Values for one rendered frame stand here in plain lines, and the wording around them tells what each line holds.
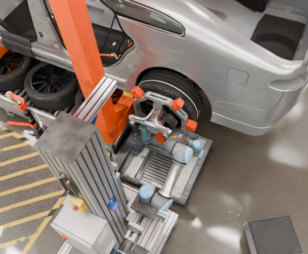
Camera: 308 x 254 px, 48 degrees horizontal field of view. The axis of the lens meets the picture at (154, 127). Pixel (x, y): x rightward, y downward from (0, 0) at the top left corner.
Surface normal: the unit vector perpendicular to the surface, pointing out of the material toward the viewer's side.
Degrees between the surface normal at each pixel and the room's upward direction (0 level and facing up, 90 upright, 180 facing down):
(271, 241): 0
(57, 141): 0
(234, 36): 23
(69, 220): 0
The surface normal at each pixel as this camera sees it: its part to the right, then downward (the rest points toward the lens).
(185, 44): -0.44, 0.64
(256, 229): -0.06, -0.55
